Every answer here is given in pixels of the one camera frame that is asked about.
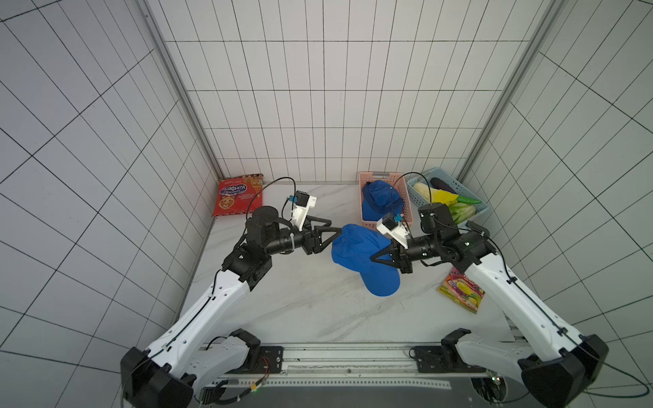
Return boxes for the blue baseball cap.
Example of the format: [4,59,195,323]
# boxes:
[332,224,401,297]

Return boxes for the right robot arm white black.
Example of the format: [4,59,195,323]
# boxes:
[371,203,609,407]

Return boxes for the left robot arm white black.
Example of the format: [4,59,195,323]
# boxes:
[120,206,342,407]

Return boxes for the green toy vegetable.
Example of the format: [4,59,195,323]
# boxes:
[448,195,481,224]

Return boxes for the yellow toy corn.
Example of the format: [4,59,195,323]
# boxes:
[412,182,458,207]

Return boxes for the light blue plastic basket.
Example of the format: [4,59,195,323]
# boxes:
[406,167,490,225]

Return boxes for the red cookie snack bag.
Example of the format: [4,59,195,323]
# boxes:
[213,173,264,217]

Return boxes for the dark purple toy eggplant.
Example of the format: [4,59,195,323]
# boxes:
[430,178,456,194]

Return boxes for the colourful candy bag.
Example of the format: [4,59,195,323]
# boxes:
[438,268,485,315]

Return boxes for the pink plastic basket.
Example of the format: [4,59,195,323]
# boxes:
[359,172,413,230]

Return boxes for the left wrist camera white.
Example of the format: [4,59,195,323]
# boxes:
[290,190,317,231]

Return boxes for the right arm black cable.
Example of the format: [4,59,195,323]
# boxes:
[405,172,651,399]

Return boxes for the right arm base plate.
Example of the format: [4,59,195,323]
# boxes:
[409,345,486,374]

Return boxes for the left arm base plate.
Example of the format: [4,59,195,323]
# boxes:
[237,346,285,375]

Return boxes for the aluminium mounting rail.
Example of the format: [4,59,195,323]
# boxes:
[211,343,508,399]

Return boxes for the left base cable bundle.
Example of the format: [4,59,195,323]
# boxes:
[193,356,271,406]

